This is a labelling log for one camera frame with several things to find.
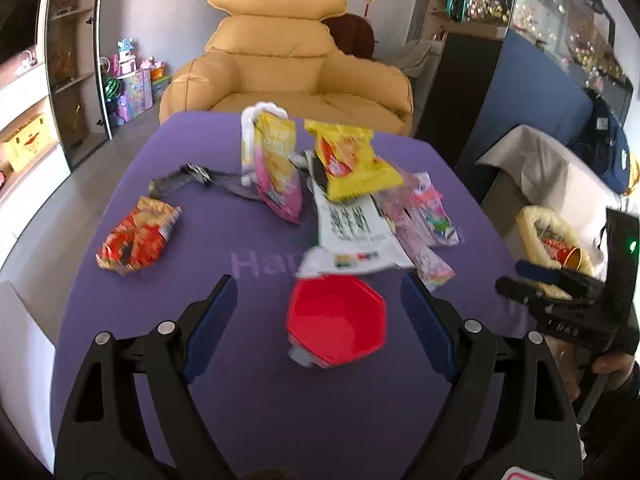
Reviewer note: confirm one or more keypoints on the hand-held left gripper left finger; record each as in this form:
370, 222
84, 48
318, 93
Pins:
212, 330

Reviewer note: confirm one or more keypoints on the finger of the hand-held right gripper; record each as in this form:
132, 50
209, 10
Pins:
520, 291
532, 270

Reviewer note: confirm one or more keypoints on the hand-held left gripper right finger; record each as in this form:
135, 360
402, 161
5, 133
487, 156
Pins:
430, 330

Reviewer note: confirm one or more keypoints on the white bin with yellow bag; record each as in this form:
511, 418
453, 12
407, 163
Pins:
537, 230

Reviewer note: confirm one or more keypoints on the long pink candy wrapper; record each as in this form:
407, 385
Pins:
425, 260

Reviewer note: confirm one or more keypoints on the pink cartoon wrapper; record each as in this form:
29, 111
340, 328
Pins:
435, 215

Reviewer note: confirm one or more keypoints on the red orange noodle snack packet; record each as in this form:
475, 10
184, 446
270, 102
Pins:
135, 235

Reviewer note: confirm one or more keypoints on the white milk carton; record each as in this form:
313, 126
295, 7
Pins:
350, 235

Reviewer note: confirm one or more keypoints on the translucent pink pouch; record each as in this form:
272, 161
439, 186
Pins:
395, 200

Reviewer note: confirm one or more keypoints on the dark grey wrapper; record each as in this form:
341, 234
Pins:
172, 182

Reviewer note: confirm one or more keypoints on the pink and yellow snack packet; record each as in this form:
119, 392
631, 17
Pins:
277, 175

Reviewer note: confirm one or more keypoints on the person's right hand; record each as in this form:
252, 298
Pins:
615, 364

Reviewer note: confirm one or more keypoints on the red and gold paper cup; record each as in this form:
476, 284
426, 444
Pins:
560, 250

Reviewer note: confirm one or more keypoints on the purple printed tablecloth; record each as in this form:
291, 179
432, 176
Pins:
200, 240

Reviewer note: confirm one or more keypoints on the red hexagonal plastic cup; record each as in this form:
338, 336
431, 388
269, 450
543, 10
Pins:
335, 325

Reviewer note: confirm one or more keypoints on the white dust cover cloth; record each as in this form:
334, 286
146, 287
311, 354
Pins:
540, 165

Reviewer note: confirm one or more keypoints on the yellow fabric item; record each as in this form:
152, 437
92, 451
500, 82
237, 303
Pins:
634, 175

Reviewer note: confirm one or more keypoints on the navy blue backpack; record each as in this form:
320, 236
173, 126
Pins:
605, 135

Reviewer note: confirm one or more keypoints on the blue covered cabinet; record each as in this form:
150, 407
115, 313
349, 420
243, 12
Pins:
530, 90

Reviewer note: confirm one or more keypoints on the white furniture block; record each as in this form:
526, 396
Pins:
25, 360

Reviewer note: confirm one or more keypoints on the pile of colourful toys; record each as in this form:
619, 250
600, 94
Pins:
135, 87

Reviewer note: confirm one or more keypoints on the watermelon striped ball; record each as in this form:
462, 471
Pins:
112, 91

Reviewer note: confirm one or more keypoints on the yellow gift box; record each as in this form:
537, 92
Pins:
27, 145

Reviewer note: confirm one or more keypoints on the glass display case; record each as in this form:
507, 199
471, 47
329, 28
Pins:
550, 5

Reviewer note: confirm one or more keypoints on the yellow leather armchair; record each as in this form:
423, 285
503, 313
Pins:
280, 65

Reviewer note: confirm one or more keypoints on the glass door display shelf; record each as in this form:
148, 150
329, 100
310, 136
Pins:
70, 75

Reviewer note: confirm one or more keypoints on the brown draped dining chair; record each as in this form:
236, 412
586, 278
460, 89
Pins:
352, 35

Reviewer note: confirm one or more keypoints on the white low wall cabinet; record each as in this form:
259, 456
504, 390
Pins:
35, 185

